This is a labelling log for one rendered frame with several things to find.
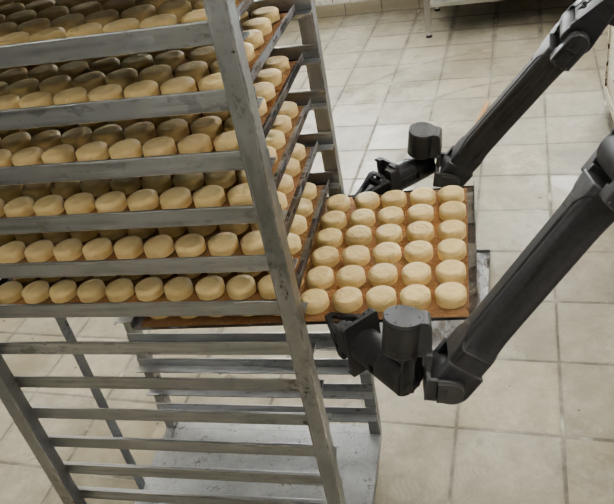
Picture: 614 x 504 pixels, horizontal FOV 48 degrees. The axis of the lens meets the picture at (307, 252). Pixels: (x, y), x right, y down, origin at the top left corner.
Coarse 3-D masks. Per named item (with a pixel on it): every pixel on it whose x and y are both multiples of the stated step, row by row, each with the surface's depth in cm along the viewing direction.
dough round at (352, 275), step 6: (342, 270) 120; (348, 270) 120; (354, 270) 120; (360, 270) 119; (336, 276) 120; (342, 276) 119; (348, 276) 119; (354, 276) 118; (360, 276) 118; (342, 282) 118; (348, 282) 118; (354, 282) 118; (360, 282) 118
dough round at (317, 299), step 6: (306, 294) 117; (312, 294) 116; (318, 294) 116; (324, 294) 116; (306, 300) 116; (312, 300) 115; (318, 300) 115; (324, 300) 115; (312, 306) 114; (318, 306) 114; (324, 306) 115; (306, 312) 115; (312, 312) 115; (318, 312) 115
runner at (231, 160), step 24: (0, 168) 104; (24, 168) 104; (48, 168) 103; (72, 168) 102; (96, 168) 101; (120, 168) 100; (144, 168) 100; (168, 168) 99; (192, 168) 98; (216, 168) 98; (240, 168) 97
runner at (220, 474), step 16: (64, 464) 149; (80, 464) 148; (96, 464) 151; (112, 464) 150; (128, 464) 150; (224, 480) 142; (240, 480) 141; (256, 480) 140; (272, 480) 139; (288, 480) 138; (304, 480) 137; (320, 480) 136
